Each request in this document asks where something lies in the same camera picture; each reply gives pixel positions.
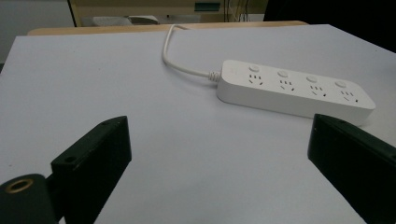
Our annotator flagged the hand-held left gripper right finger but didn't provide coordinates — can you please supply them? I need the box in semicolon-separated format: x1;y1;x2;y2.
307;113;396;224

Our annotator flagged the white power strip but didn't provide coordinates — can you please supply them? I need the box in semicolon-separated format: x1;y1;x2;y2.
216;59;376;127

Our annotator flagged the wooden table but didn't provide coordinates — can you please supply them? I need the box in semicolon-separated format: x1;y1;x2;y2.
27;20;309;36

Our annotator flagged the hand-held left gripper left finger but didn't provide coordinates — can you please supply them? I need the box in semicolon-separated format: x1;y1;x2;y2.
50;115;133;224

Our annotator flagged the white power strip cable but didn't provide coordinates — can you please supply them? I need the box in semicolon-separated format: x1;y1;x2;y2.
162;23;222;83

